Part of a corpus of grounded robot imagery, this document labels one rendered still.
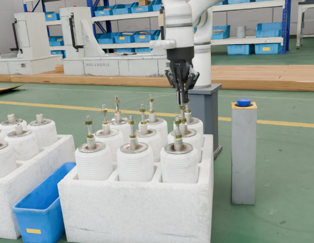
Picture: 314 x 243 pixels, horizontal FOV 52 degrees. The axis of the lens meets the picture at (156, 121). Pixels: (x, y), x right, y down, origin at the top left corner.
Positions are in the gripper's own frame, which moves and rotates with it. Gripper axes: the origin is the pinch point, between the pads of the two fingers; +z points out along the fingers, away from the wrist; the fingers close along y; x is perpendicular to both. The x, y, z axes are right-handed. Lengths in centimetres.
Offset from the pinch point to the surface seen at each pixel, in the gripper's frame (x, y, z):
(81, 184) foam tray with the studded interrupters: 31.1, 4.3, 17.6
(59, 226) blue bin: 36.5, 11.9, 31.7
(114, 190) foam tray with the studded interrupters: 25.1, -2.3, 18.9
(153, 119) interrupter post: 0.1, 15.6, 9.7
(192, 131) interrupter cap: -2.1, -1.2, 10.2
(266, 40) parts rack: -377, 252, 16
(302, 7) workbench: -461, 249, -29
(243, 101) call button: -16.0, -8.3, 2.7
